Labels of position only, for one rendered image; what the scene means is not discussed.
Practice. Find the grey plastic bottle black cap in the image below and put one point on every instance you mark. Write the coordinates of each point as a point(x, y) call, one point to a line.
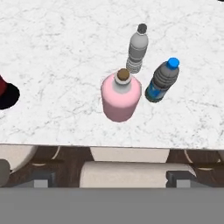
point(137, 49)

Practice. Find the dark red glass bottle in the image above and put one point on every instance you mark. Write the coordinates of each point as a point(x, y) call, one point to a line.
point(6, 94)

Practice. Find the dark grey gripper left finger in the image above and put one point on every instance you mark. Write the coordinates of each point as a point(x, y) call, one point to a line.
point(43, 176)

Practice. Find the pink glass bottle with cork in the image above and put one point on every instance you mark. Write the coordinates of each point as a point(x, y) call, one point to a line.
point(120, 99)

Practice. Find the dark plastic bottle blue cap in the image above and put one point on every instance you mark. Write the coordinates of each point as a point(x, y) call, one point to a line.
point(163, 80)

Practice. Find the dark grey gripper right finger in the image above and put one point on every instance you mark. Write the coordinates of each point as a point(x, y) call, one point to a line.
point(174, 175)

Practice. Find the beige cushioned stool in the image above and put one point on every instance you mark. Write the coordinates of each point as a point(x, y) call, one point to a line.
point(14, 157)
point(128, 172)

